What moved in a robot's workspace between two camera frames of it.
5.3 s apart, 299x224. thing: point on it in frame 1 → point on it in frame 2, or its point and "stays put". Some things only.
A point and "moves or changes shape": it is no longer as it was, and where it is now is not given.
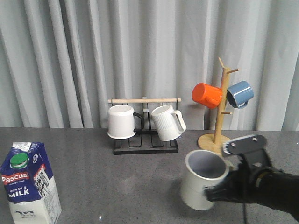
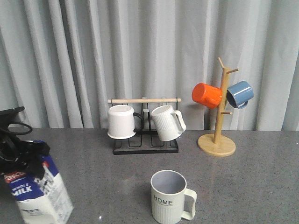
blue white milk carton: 31,189 moves or changes shape
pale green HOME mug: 202,169 → 168,190
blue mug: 239,94 stays put
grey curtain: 61,60 stays put
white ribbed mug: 170,123 stays put
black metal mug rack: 145,142 stays put
